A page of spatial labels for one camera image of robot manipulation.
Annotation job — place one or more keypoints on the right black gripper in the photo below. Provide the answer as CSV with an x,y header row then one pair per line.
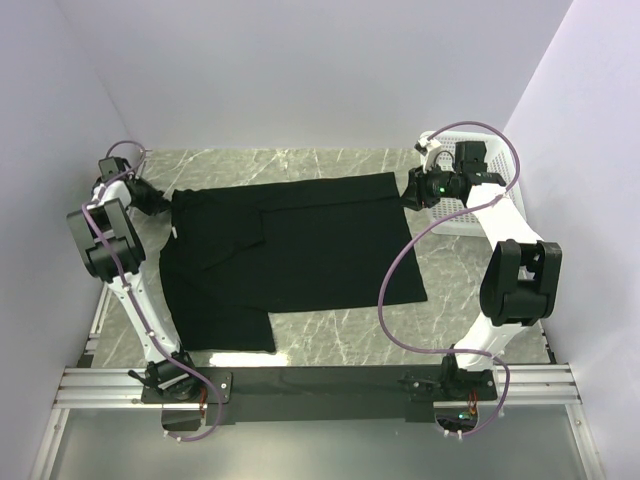
x,y
417,191

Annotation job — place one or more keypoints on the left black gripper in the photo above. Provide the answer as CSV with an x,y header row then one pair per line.
x,y
158,203

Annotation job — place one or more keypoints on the black t shirt blue logo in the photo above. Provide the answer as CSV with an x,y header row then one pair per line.
x,y
237,255

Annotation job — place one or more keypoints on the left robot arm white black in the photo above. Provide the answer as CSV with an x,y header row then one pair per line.
x,y
112,251

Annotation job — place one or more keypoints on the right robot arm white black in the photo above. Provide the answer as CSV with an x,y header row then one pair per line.
x,y
520,283

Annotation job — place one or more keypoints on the white plastic basket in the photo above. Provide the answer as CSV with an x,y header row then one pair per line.
x,y
498,159

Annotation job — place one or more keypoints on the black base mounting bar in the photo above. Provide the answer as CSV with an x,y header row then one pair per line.
x,y
268,394

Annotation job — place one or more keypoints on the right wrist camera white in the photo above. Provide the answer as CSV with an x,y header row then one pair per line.
x,y
429,151

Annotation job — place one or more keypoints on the aluminium frame rail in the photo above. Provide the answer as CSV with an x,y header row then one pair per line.
x,y
100,430

